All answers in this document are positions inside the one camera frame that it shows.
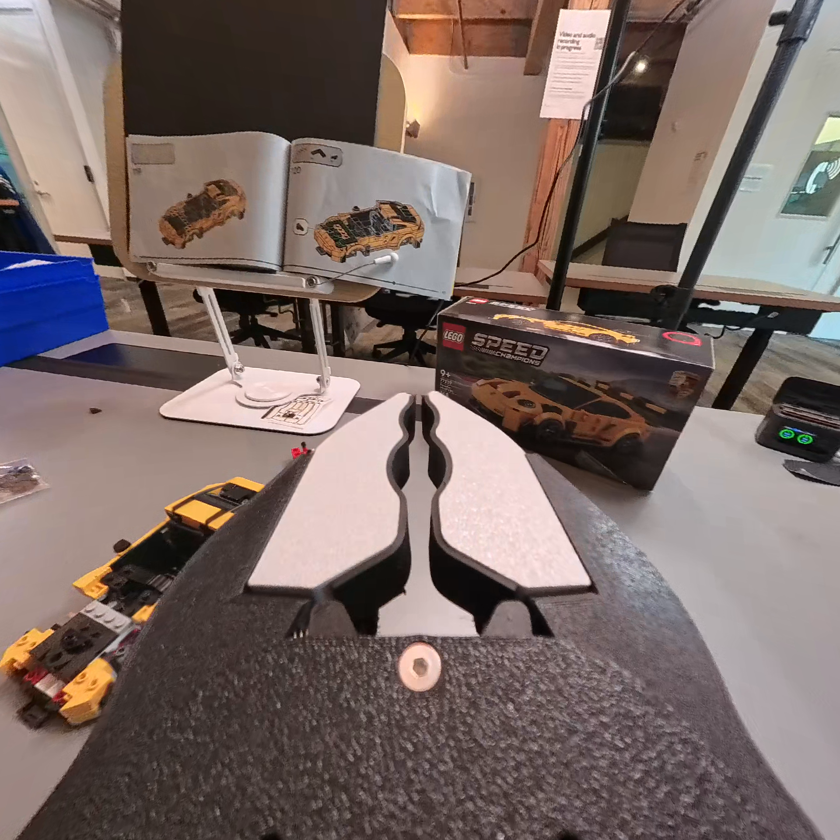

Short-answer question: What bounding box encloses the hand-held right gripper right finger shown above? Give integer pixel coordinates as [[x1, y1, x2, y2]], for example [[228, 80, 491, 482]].
[[420, 391, 594, 619]]

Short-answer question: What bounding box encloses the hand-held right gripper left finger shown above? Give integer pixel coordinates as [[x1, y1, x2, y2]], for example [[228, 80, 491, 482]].
[[246, 392, 418, 619]]

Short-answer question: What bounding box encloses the yellow lego car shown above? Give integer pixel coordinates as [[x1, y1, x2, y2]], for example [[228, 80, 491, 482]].
[[0, 477, 266, 729]]

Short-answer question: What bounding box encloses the white book stand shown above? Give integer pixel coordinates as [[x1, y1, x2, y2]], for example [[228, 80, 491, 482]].
[[105, 0, 409, 437]]

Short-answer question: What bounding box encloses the clear plastic bag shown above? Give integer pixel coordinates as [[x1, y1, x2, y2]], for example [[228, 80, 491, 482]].
[[0, 457, 51, 506]]

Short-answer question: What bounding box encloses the instruction booklet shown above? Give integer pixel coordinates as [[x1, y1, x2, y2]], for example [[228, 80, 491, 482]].
[[125, 131, 473, 296]]

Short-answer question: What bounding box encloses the black lego set box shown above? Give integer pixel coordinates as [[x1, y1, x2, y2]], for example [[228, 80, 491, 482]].
[[435, 295, 716, 493]]

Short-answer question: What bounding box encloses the sticker sheet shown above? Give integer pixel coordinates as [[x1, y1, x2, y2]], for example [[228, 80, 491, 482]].
[[261, 392, 329, 429]]

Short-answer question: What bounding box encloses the short wooden desk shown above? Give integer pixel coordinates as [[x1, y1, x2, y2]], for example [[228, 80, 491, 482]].
[[453, 266, 550, 307]]

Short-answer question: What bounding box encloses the black charger with green lights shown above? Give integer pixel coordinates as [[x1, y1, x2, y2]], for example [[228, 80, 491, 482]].
[[755, 376, 840, 465]]

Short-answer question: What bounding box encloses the long wooden desk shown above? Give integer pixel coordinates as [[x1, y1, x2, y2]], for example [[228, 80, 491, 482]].
[[537, 258, 840, 411]]

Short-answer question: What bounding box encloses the blue plastic bin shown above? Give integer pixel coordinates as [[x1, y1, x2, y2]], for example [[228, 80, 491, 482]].
[[0, 251, 110, 368]]

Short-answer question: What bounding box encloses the black stand pole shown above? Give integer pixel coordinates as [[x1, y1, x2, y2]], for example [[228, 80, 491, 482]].
[[546, 0, 634, 311], [675, 0, 826, 332]]

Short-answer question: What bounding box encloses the white paper sign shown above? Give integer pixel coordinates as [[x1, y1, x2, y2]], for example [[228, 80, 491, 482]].
[[539, 8, 613, 121]]

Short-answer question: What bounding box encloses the wooden post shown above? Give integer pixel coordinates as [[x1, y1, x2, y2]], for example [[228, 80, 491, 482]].
[[521, 117, 584, 273]]

